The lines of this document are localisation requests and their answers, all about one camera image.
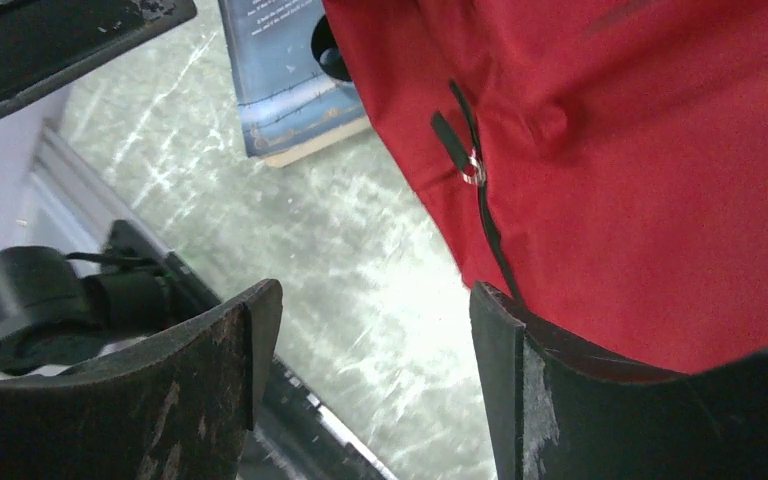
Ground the red student backpack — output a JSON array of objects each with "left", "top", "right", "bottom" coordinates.
[{"left": 325, "top": 1, "right": 768, "bottom": 372}]

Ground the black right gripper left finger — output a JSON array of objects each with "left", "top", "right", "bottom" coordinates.
[{"left": 0, "top": 279, "right": 283, "bottom": 479}]

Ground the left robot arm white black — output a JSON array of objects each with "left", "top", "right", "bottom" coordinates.
[{"left": 0, "top": 220, "right": 220, "bottom": 374}]

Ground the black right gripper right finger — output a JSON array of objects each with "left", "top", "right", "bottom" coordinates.
[{"left": 469, "top": 283, "right": 768, "bottom": 479}]

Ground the blue paperback book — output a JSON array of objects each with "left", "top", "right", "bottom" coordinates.
[{"left": 219, "top": 0, "right": 370, "bottom": 168}]

